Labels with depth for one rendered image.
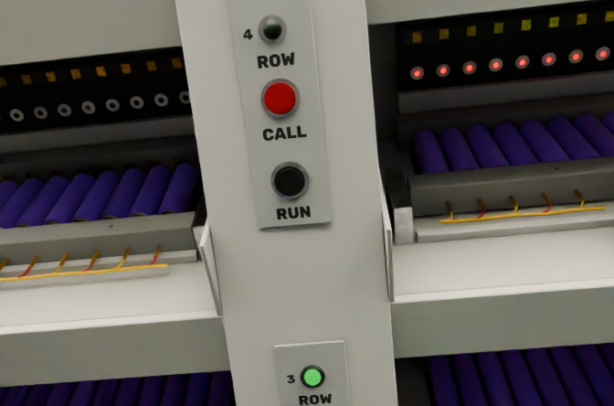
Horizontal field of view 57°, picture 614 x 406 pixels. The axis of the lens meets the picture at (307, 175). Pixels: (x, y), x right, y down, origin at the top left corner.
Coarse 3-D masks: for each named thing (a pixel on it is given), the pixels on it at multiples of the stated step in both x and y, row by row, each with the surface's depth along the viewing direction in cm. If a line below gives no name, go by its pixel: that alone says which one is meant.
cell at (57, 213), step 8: (80, 176) 44; (88, 176) 44; (72, 184) 43; (80, 184) 43; (88, 184) 44; (64, 192) 43; (72, 192) 42; (80, 192) 43; (88, 192) 44; (64, 200) 41; (72, 200) 42; (80, 200) 42; (56, 208) 40; (64, 208) 41; (72, 208) 41; (48, 216) 40; (56, 216) 40; (64, 216) 40; (72, 216) 41
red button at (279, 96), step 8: (272, 88) 29; (280, 88) 29; (288, 88) 29; (264, 96) 29; (272, 96) 29; (280, 96) 29; (288, 96) 29; (272, 104) 29; (280, 104) 29; (288, 104) 29; (280, 112) 29
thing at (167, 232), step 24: (144, 216) 38; (168, 216) 37; (192, 216) 37; (0, 240) 37; (24, 240) 37; (48, 240) 37; (72, 240) 37; (96, 240) 37; (120, 240) 37; (144, 240) 36; (168, 240) 36; (192, 240) 36; (0, 264) 37; (120, 264) 36
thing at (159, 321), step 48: (0, 144) 48; (48, 144) 48; (0, 288) 37; (48, 288) 36; (96, 288) 36; (144, 288) 35; (192, 288) 34; (0, 336) 33; (48, 336) 33; (96, 336) 33; (144, 336) 33; (192, 336) 33; (0, 384) 35
